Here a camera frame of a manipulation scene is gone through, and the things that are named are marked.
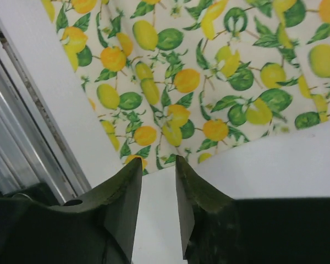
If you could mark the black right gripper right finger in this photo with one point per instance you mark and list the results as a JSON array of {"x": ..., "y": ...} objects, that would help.
[{"x": 216, "y": 228}]

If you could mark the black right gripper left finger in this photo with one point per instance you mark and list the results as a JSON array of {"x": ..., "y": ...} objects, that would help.
[{"x": 96, "y": 227}]

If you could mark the lemon print skirt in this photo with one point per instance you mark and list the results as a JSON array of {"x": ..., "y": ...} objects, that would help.
[{"x": 196, "y": 78}]

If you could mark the front aluminium rail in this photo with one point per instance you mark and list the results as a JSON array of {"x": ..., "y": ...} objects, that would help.
[{"x": 35, "y": 163}]

